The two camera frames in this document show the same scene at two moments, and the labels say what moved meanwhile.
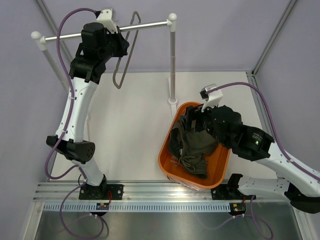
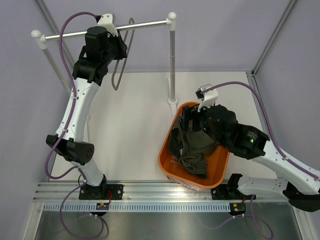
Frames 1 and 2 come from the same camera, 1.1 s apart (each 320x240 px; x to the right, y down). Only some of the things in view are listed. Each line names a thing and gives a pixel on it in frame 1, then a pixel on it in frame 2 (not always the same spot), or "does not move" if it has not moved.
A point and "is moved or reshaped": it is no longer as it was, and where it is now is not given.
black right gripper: x=192 y=113 does not move
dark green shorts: x=190 y=147 does not move
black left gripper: x=122 y=44 does not move
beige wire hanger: x=119 y=59 is moved or reshaped
